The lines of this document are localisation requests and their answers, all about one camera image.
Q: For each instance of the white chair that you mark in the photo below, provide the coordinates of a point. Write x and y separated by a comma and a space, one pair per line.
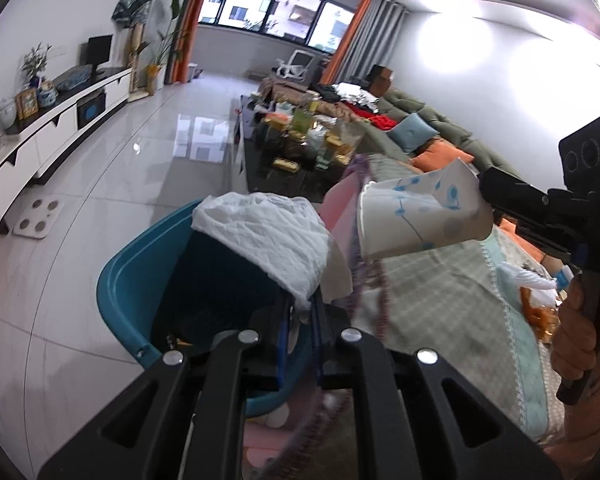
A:
295, 64

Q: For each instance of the cluttered dark coffee table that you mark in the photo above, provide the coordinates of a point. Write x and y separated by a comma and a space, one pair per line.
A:
290, 150

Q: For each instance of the white bathroom scale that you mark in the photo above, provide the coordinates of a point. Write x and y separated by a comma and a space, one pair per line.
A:
37, 216

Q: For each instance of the person's right hand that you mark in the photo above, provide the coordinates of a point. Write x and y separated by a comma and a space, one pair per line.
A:
570, 335

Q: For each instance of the white black tv cabinet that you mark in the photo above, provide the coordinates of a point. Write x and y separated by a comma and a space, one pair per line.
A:
55, 130

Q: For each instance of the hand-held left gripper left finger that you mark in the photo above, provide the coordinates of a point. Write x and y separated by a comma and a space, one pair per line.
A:
283, 355

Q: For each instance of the large window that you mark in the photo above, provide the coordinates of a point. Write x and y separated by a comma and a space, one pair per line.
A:
275, 7

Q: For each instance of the blue white porcelain jar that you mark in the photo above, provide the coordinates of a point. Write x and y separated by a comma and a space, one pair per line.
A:
46, 95

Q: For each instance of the blue decorative plate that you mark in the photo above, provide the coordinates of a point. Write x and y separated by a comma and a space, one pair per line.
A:
72, 77

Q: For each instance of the grey curtain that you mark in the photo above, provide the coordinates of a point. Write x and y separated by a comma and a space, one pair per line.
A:
382, 42

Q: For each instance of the orange curtain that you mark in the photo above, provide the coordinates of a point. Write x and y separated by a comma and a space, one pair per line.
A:
350, 35
195, 20

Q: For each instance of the green checked blanket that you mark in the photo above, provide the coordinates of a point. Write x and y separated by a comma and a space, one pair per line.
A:
445, 300

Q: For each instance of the white standing air conditioner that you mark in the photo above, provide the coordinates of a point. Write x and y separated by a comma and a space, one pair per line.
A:
164, 15

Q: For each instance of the tall green plant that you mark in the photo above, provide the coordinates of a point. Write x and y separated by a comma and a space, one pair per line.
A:
167, 40

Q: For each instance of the white ceramic jar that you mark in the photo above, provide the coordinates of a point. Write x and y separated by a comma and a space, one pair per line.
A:
5, 112

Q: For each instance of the pink cloth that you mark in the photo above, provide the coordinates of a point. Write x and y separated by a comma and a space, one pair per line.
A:
342, 210

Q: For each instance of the white paper cup blue print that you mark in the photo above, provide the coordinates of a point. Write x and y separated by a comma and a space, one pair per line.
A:
410, 220

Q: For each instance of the black monitor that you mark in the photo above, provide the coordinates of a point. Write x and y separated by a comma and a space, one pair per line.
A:
100, 51

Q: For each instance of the person's right forearm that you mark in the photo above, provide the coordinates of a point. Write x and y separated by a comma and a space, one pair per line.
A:
597, 427

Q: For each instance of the white tissue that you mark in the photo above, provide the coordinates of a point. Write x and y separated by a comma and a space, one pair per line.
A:
265, 235

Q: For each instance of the teal patterned bundle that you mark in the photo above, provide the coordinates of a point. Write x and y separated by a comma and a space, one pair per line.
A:
130, 7

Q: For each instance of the pile of dark clothes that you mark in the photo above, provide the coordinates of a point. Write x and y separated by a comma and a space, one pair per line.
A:
330, 91

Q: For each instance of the red cloth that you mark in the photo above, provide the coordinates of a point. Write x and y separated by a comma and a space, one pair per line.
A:
377, 119

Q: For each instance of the light blue cushion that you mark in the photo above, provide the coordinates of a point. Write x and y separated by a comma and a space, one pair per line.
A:
414, 131

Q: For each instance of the green sofa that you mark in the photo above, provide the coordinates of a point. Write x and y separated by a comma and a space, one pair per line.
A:
460, 125

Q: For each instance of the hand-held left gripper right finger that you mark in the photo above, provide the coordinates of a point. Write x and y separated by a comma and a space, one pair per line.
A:
320, 347

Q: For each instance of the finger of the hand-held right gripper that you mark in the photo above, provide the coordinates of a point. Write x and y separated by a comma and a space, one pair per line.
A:
540, 240
517, 192

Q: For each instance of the brown cardboard box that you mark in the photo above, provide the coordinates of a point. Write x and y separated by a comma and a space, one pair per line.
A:
382, 80

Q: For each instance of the yellow vase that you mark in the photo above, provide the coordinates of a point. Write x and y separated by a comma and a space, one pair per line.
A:
152, 76

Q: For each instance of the orange cushion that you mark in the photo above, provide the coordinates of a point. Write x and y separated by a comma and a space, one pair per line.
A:
437, 156

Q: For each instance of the orange snack packet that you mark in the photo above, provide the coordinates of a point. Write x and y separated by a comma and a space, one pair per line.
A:
540, 317

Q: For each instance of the white plastic bag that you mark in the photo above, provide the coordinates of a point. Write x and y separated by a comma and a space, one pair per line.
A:
527, 275

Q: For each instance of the vase with leafy branches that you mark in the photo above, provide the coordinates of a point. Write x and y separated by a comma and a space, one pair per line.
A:
35, 65

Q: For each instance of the teal plastic bin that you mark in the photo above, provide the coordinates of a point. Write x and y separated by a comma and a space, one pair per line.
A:
130, 285

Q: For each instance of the gold picture frame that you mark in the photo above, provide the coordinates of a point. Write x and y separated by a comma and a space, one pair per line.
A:
27, 102

